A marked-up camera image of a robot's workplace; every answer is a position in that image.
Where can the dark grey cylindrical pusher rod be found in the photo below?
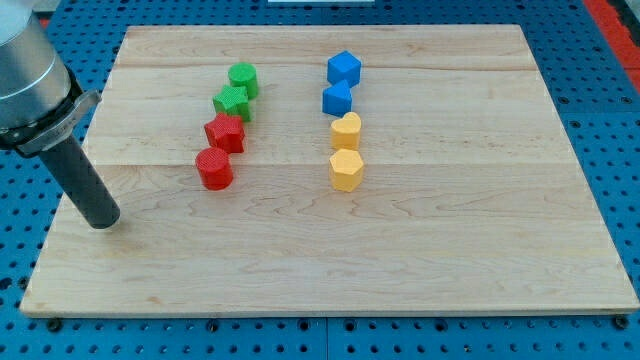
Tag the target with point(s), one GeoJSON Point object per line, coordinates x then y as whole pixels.
{"type": "Point", "coordinates": [73, 171]}

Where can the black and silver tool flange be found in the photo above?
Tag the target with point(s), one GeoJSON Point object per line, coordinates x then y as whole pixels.
{"type": "Point", "coordinates": [55, 126]}

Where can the green cylinder block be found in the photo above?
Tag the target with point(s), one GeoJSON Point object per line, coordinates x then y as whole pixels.
{"type": "Point", "coordinates": [244, 74]}

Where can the blue cube block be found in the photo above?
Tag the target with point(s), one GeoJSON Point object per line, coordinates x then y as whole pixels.
{"type": "Point", "coordinates": [344, 66]}

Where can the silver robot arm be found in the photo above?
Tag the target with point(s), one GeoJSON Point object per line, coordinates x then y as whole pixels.
{"type": "Point", "coordinates": [41, 103]}

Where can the blue triangle block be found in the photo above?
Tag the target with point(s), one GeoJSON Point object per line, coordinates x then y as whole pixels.
{"type": "Point", "coordinates": [337, 99]}

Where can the yellow heart block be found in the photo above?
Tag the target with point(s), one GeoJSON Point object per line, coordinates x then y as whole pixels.
{"type": "Point", "coordinates": [345, 132]}

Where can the red cylinder block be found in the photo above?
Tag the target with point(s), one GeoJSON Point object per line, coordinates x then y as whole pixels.
{"type": "Point", "coordinates": [214, 168]}

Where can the green star block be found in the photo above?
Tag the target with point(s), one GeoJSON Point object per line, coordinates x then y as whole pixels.
{"type": "Point", "coordinates": [234, 101]}

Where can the yellow hexagon block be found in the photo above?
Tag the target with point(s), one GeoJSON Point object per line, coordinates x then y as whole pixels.
{"type": "Point", "coordinates": [346, 170]}

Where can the light wooden board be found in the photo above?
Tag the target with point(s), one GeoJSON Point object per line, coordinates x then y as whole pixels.
{"type": "Point", "coordinates": [374, 171]}

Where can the red star block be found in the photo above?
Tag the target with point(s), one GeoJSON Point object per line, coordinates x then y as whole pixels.
{"type": "Point", "coordinates": [226, 132]}

